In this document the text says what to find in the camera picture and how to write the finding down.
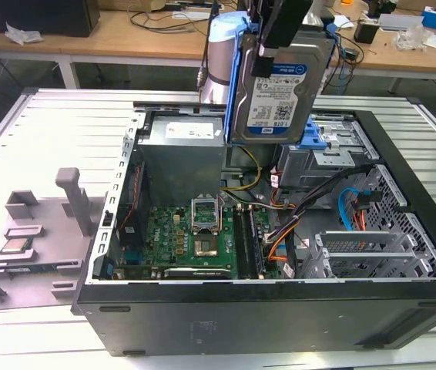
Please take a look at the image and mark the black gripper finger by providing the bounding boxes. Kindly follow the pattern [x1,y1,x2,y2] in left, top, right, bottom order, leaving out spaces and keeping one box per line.
[251,0,314,77]
[248,0,265,30]

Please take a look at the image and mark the hard disk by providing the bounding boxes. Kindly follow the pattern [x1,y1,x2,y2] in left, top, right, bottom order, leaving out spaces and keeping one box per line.
[223,15,337,150]

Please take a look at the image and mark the silver disk bay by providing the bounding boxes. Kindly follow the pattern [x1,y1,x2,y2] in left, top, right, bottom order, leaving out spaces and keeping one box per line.
[302,230,427,279]

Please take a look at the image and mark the black speaker box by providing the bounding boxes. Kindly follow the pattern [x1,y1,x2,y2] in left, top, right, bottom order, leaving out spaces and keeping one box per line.
[322,9,337,32]

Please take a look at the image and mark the small black box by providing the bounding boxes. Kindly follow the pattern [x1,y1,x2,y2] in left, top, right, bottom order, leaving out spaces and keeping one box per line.
[353,21,381,44]

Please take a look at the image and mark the flat grey box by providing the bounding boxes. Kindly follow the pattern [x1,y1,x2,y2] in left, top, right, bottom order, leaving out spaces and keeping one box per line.
[377,13,425,32]

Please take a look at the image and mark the blue plastic bay latch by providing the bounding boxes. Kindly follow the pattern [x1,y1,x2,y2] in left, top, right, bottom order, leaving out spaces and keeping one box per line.
[297,114,329,152]

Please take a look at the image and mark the wooden desk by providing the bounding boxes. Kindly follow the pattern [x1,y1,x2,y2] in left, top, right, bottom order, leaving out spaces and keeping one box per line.
[0,7,436,92]

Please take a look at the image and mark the clear plastic bag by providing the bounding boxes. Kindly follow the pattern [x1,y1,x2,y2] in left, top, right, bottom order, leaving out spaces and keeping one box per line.
[394,25,434,51]

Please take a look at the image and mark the metal drive cage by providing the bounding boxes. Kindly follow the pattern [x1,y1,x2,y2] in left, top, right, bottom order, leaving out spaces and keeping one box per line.
[273,113,381,193]

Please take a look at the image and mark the grey power supply unit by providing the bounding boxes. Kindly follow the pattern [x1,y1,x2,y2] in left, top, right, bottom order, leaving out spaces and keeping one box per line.
[136,116,229,193]

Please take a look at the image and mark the metal socket cover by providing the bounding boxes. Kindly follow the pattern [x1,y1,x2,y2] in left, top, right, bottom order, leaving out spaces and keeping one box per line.
[189,196,223,236]

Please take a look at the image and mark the large black box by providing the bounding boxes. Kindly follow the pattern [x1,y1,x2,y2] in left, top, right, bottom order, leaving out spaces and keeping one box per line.
[0,0,102,39]

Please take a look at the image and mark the RAM slot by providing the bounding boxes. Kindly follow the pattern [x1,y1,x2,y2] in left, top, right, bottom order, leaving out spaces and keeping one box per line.
[233,204,250,279]

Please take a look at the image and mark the black RAM stick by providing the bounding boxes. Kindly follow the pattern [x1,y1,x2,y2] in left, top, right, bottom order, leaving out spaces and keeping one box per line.
[250,207,267,279]

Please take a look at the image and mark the crumpled white plastic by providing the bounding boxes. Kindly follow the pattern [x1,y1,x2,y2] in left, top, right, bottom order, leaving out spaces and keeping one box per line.
[4,22,45,45]

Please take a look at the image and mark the CPU socket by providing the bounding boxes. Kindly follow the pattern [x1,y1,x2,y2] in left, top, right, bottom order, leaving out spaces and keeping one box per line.
[193,235,219,258]

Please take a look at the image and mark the black case fan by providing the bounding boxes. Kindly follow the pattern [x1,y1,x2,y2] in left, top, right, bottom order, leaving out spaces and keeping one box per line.
[117,161,152,247]

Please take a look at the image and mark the green motherboard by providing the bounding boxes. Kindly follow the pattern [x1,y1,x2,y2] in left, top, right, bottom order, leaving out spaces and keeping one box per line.
[119,200,280,281]

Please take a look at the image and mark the black graphics card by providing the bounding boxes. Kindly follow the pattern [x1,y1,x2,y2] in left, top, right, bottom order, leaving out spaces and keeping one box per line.
[163,266,234,281]

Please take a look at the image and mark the black PC case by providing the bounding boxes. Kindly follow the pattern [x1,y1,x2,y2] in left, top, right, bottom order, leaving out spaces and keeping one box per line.
[70,100,436,358]

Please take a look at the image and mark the grey parts rack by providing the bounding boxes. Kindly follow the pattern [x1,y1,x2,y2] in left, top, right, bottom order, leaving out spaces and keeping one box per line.
[0,166,108,308]

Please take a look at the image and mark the CPU chip silver top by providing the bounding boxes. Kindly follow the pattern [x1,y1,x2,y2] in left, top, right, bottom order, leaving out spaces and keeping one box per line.
[0,237,34,255]

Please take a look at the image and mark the green RAM stick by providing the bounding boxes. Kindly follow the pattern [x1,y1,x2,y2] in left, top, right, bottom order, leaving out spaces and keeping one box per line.
[0,261,63,275]

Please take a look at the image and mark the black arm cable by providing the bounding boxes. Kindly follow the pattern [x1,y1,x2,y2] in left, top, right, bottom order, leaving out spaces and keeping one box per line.
[196,0,220,92]

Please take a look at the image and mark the thin black cable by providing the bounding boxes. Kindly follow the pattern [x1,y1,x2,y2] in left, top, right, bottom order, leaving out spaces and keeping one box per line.
[129,9,213,36]

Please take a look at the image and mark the yellow wires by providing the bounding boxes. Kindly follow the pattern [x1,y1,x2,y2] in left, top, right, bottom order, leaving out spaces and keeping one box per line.
[225,146,263,192]

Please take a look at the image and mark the black cable bundle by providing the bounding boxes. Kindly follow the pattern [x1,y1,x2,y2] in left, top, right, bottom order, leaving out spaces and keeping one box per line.
[267,163,375,247]

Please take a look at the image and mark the blue wire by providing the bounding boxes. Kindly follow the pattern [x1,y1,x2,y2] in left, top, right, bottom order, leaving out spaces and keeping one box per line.
[337,187,369,232]

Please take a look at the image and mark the orange wire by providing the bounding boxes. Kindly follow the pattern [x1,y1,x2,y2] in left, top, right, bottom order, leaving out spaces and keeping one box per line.
[350,203,367,232]

